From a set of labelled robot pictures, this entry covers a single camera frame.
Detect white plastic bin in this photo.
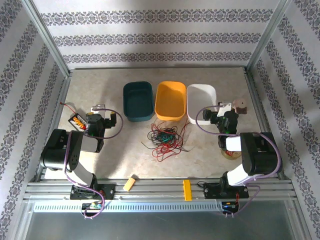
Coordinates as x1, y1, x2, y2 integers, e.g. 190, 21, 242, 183
186, 83, 217, 126

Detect black tray with orange connectors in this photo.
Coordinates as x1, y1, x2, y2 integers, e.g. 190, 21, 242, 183
67, 113, 89, 132

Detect pink small device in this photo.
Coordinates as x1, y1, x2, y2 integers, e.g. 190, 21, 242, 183
231, 98, 249, 115

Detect teal plastic bin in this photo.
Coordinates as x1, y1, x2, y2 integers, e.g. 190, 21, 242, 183
122, 81, 155, 123

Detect round tin with red lid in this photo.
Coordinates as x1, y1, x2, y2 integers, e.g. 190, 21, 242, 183
221, 148, 243, 160

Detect orange plastic bin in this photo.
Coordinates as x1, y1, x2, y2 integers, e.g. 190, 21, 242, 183
154, 80, 187, 122

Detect orange wooden block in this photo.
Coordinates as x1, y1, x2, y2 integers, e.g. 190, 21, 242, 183
123, 174, 138, 193

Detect right small circuit board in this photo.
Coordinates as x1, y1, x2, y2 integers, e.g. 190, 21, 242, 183
221, 201, 240, 212

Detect small circuit board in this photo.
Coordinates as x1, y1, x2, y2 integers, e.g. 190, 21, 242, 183
82, 201, 103, 211
221, 201, 240, 212

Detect left small circuit board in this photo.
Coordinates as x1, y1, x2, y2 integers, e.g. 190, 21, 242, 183
82, 201, 103, 211

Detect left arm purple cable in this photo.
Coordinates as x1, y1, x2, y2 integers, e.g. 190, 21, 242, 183
63, 108, 125, 220

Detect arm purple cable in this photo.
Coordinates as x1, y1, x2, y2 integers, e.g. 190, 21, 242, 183
196, 104, 283, 219
63, 108, 125, 220

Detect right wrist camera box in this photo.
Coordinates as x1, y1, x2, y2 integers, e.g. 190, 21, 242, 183
216, 101, 233, 117

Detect thin red lead wire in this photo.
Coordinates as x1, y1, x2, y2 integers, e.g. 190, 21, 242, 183
61, 102, 79, 116

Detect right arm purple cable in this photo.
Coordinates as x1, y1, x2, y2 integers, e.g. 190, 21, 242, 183
196, 104, 283, 219

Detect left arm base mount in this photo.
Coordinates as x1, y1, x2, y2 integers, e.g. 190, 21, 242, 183
69, 183, 117, 201

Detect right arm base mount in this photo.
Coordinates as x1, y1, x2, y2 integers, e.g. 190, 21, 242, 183
203, 181, 250, 200

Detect aluminium extrusion frame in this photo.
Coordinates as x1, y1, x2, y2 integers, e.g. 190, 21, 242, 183
21, 0, 313, 240

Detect grey slotted cable duct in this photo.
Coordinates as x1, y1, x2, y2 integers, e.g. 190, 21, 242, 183
33, 201, 223, 213

